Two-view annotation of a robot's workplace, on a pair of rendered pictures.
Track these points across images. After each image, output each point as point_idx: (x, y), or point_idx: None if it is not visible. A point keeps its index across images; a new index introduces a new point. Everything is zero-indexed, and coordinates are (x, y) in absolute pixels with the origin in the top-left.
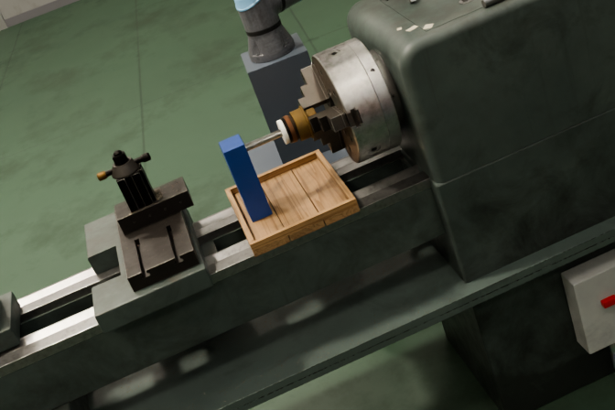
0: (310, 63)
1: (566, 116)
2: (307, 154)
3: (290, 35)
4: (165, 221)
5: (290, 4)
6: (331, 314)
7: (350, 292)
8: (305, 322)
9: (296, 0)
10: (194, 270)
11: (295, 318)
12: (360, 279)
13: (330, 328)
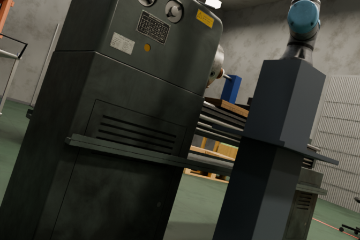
0: (261, 69)
1: None
2: (226, 101)
3: (287, 54)
4: None
5: (290, 31)
6: (191, 156)
7: (189, 156)
8: (201, 158)
9: (290, 29)
10: None
11: (208, 160)
12: (188, 157)
13: (188, 154)
